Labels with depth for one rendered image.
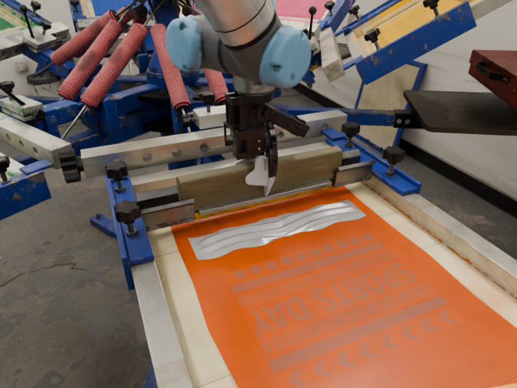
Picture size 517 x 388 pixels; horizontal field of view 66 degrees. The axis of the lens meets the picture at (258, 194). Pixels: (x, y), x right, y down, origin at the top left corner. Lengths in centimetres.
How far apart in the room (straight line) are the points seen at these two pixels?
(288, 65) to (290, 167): 34
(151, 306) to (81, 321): 144
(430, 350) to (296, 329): 18
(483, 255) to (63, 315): 178
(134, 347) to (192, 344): 127
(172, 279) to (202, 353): 16
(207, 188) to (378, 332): 39
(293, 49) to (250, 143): 27
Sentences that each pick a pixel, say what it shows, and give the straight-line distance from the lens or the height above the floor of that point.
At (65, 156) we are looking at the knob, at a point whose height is 105.
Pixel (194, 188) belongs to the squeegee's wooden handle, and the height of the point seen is 104.
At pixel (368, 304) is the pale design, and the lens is 66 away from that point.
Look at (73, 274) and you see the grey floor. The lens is 229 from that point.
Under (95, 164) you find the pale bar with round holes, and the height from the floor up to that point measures 102.
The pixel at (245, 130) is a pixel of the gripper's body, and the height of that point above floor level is 114.
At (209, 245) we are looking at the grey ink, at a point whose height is 96.
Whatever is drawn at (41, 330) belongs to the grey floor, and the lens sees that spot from 207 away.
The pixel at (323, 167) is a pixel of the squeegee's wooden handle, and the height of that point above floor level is 103.
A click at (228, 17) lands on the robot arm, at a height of 136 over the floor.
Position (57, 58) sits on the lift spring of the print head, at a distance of 164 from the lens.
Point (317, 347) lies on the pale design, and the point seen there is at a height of 95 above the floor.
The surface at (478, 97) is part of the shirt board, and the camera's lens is 176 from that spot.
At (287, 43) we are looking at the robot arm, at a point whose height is 133.
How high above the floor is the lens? 142
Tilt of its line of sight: 31 degrees down
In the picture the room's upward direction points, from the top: straight up
